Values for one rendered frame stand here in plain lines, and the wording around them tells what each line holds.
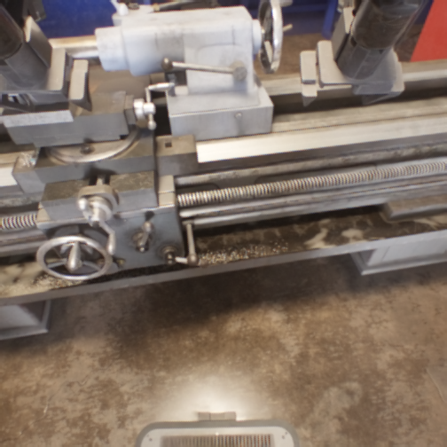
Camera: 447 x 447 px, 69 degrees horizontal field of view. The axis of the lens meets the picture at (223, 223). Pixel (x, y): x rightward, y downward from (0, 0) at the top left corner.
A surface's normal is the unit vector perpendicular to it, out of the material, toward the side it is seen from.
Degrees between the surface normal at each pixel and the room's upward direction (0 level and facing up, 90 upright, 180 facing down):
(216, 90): 66
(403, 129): 36
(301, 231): 0
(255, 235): 0
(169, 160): 90
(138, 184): 0
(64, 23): 90
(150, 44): 86
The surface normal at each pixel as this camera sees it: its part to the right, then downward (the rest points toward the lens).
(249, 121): 0.17, 0.74
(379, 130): 0.08, -0.11
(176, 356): -0.02, -0.66
